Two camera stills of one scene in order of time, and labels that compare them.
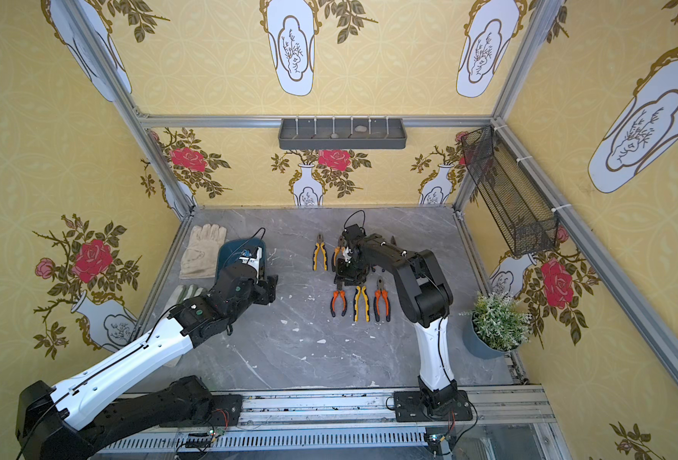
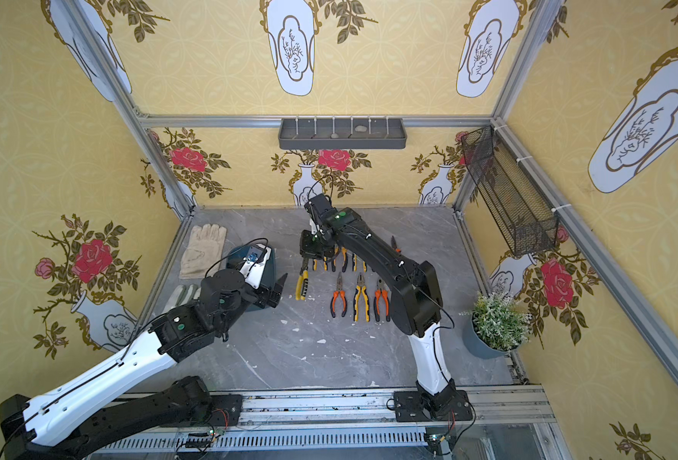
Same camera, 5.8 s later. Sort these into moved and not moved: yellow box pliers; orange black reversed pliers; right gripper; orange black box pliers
Moved: right gripper
Not moved: orange black box pliers; orange black reversed pliers; yellow box pliers
